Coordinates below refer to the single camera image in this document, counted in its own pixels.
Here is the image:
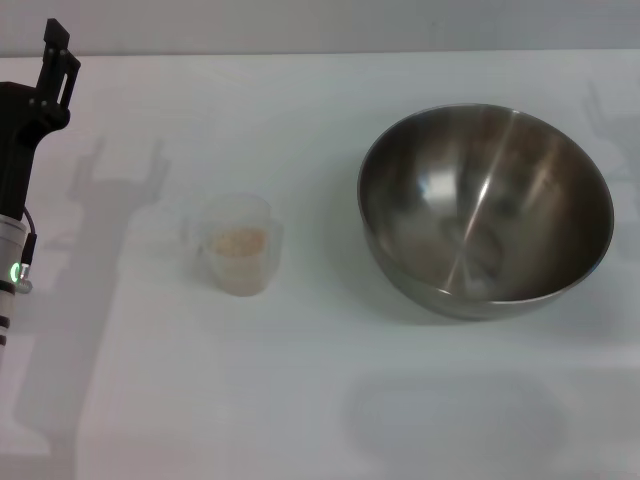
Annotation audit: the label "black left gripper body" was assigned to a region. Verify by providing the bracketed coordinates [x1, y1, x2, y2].
[0, 81, 70, 221]

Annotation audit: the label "beige rice grains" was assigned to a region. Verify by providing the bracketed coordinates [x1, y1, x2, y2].
[211, 226, 267, 259]

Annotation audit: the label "clear plastic measuring cup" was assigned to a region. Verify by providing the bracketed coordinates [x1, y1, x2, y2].
[180, 193, 285, 299]

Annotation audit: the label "stainless steel mixing bowl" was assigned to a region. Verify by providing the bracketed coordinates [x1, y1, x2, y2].
[356, 103, 615, 321]

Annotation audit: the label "grey gripper cable with plugs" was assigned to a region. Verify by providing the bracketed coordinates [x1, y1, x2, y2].
[17, 206, 39, 294]

